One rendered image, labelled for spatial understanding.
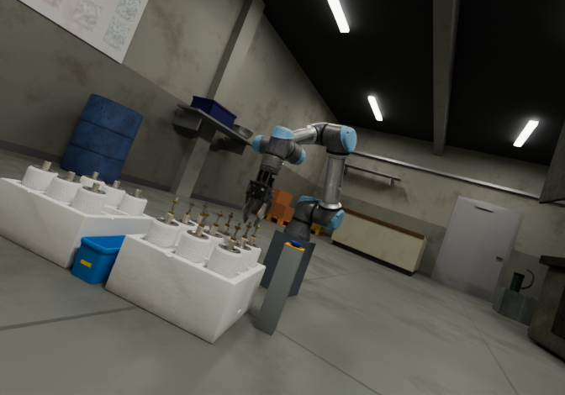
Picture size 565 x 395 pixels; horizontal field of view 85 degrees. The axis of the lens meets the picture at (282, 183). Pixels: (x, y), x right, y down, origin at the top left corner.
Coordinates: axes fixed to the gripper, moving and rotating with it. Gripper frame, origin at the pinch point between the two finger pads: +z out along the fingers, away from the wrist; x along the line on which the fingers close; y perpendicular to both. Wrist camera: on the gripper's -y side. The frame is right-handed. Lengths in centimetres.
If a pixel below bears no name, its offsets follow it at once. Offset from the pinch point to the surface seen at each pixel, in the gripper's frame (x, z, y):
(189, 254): -10.0, 14.9, 16.9
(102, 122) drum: -216, -22, -143
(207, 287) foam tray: 0.4, 20.8, 20.1
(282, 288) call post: 18.4, 18.3, -3.5
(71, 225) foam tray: -51, 21, 20
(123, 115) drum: -206, -36, -152
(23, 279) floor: -45, 35, 35
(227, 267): 2.8, 14.1, 16.2
